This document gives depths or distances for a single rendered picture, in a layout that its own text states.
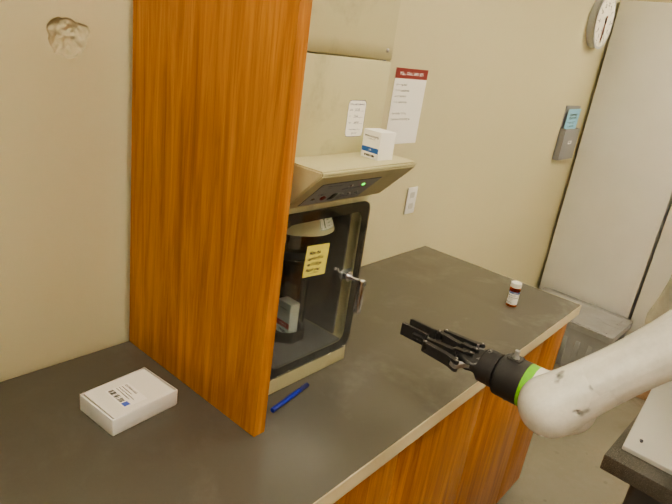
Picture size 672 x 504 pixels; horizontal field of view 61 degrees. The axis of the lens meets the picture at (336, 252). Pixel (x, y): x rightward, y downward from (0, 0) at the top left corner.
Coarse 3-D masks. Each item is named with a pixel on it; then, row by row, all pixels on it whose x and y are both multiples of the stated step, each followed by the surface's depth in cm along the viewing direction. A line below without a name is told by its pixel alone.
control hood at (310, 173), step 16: (304, 160) 113; (320, 160) 115; (336, 160) 117; (352, 160) 119; (368, 160) 122; (384, 160) 124; (400, 160) 127; (304, 176) 108; (320, 176) 105; (336, 176) 109; (352, 176) 113; (368, 176) 119; (384, 176) 125; (400, 176) 131; (304, 192) 109; (368, 192) 131
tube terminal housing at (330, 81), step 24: (312, 72) 111; (336, 72) 116; (360, 72) 121; (384, 72) 128; (312, 96) 113; (336, 96) 118; (360, 96) 124; (384, 96) 130; (312, 120) 115; (336, 120) 121; (312, 144) 117; (336, 144) 123; (360, 144) 130; (336, 360) 152; (288, 384) 139
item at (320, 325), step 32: (288, 224) 118; (320, 224) 126; (352, 224) 135; (288, 256) 122; (352, 256) 140; (288, 288) 125; (320, 288) 134; (352, 288) 144; (288, 320) 129; (320, 320) 138; (288, 352) 133; (320, 352) 143
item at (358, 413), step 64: (448, 256) 245; (384, 320) 180; (448, 320) 186; (512, 320) 193; (0, 384) 125; (64, 384) 128; (320, 384) 142; (384, 384) 146; (448, 384) 150; (0, 448) 108; (64, 448) 110; (128, 448) 112; (192, 448) 115; (256, 448) 117; (320, 448) 120; (384, 448) 123
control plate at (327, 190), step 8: (328, 184) 111; (336, 184) 113; (344, 184) 116; (360, 184) 121; (368, 184) 124; (320, 192) 113; (328, 192) 116; (336, 192) 119; (344, 192) 122; (352, 192) 125; (360, 192) 128; (304, 200) 114; (320, 200) 119; (328, 200) 122
